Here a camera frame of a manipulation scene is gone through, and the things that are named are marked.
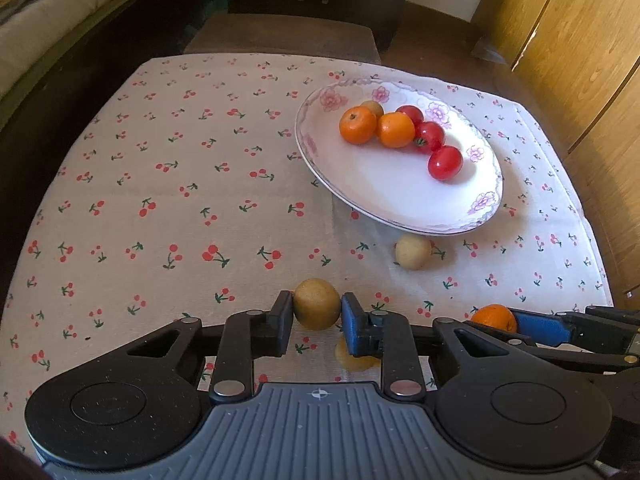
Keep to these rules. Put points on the large tan longan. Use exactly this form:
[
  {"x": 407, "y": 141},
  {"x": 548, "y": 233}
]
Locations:
[{"x": 317, "y": 304}]

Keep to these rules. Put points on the small orange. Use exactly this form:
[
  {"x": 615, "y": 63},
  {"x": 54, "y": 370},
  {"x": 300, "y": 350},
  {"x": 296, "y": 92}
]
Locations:
[{"x": 494, "y": 318}]

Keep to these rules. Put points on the white floral plate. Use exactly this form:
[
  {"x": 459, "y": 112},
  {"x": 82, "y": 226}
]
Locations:
[{"x": 390, "y": 185}]

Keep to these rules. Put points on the dark wooden bed frame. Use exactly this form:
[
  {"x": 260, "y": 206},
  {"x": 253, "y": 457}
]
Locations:
[{"x": 85, "y": 65}]

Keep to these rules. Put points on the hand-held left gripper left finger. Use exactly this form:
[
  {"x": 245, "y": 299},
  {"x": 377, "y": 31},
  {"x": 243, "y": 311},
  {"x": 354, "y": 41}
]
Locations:
[{"x": 285, "y": 324}]

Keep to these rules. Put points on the cherry print tablecloth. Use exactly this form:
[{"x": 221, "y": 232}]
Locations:
[{"x": 175, "y": 200}]

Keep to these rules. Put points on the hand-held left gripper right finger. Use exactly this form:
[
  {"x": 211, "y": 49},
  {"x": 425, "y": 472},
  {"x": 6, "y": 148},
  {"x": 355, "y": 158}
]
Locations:
[{"x": 352, "y": 329}]

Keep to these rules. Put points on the brown stool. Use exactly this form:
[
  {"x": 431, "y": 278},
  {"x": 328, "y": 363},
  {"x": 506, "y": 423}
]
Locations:
[{"x": 280, "y": 35}]

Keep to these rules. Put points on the wooden cabinet doors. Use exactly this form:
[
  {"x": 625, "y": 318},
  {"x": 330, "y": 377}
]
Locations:
[{"x": 575, "y": 50}]

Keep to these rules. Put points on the red cherry tomato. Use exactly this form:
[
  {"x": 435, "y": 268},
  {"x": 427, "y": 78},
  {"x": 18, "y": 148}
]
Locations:
[
  {"x": 410, "y": 114},
  {"x": 429, "y": 136},
  {"x": 445, "y": 162}
]

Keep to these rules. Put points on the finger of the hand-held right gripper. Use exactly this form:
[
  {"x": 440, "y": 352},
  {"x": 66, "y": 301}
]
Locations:
[
  {"x": 542, "y": 327},
  {"x": 590, "y": 360}
]

